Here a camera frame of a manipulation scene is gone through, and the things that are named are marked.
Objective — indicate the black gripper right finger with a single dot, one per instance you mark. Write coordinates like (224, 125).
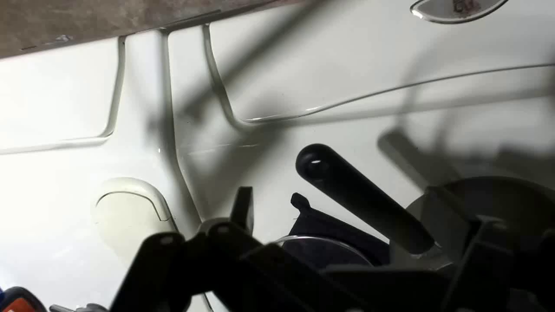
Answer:
(508, 271)

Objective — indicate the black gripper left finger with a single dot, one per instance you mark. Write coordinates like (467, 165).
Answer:
(166, 271)

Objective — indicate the dark cloth pot holder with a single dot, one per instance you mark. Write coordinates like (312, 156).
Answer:
(323, 222)

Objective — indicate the white washing machine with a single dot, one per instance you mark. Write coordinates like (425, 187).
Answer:
(347, 69)

